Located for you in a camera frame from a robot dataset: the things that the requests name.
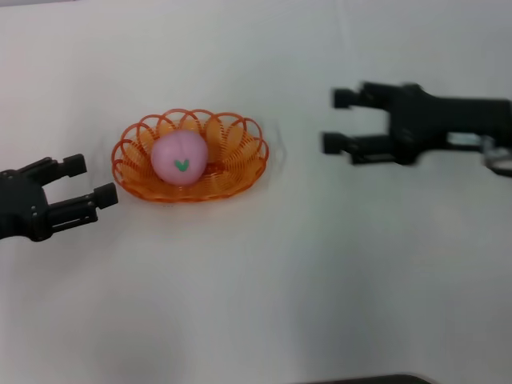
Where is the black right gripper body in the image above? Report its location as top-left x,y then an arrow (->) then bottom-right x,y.
388,82 -> 512,166

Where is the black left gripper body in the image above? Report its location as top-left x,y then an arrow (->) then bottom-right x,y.
0,168 -> 54,243

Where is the pink toy peach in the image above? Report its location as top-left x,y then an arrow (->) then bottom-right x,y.
150,130 -> 210,186

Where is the orange plastic wire basket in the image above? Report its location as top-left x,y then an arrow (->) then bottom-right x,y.
111,107 -> 270,204

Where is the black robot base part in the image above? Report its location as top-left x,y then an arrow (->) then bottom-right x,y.
307,373 -> 432,384

